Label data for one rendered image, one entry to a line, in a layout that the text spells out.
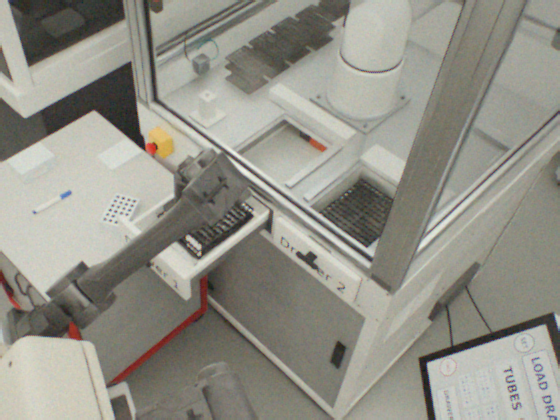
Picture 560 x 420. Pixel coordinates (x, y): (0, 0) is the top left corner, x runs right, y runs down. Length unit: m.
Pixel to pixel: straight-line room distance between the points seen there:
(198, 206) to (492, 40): 0.53
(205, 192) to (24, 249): 1.04
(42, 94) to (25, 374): 1.41
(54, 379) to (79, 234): 0.98
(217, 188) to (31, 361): 0.40
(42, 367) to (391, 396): 1.75
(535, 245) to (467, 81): 2.07
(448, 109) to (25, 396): 0.85
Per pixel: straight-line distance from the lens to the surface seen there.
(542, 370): 1.38
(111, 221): 1.92
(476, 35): 1.11
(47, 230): 1.98
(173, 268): 1.63
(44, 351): 1.04
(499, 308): 2.89
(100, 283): 1.16
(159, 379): 2.50
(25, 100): 2.25
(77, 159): 2.16
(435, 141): 1.24
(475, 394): 1.43
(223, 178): 1.04
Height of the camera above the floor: 2.28
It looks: 52 degrees down
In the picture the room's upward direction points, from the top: straight up
